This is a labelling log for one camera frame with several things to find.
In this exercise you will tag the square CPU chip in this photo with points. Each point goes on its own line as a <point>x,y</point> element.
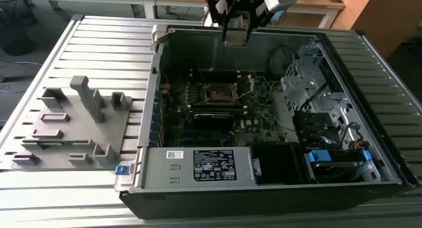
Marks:
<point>236,37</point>

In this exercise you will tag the green motherboard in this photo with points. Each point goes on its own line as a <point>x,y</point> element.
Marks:
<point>260,114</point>

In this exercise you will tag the black plastic bracket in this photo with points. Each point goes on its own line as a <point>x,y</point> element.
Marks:
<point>313,124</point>

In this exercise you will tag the blue plastic clip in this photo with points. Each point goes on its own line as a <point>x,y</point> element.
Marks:
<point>366,155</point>

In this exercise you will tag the silver disk bay cage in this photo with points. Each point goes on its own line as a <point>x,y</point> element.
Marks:
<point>297,85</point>

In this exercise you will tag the grey parts rack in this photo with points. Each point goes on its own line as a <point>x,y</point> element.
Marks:
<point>83,129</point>

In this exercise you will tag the black waste bin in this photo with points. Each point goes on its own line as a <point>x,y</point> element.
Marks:
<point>18,45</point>

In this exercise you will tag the CPU socket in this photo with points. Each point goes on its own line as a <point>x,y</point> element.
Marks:
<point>219,94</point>

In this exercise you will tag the black hard disk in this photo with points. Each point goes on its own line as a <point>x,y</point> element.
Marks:
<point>333,172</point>

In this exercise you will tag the green RAM stick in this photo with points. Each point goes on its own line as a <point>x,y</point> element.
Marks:
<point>52,143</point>

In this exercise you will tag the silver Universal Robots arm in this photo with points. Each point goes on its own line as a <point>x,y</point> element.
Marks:
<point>280,16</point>

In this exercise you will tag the thin metal locking lever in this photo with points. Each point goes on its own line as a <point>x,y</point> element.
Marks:
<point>247,94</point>

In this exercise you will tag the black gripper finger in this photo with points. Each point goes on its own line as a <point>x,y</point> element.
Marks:
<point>256,20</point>
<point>225,35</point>

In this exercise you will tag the black graphics card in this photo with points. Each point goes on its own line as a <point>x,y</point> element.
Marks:
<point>212,121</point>

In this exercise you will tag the brown chipset heatsink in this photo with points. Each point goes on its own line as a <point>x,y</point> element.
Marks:
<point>244,139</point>

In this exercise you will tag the black open PC case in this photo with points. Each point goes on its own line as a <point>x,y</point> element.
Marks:
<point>231,205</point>

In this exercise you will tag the blue disk carrier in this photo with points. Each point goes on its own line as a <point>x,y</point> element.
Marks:
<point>318,155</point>

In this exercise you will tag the wooden cabinet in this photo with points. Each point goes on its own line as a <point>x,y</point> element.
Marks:
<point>389,20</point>

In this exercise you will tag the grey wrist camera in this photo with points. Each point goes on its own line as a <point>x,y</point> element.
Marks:
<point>279,0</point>

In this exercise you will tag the silver power supply unit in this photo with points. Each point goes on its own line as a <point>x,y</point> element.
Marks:
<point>159,168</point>

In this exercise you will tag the blue case latch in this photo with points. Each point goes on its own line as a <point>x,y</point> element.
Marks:
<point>121,169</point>

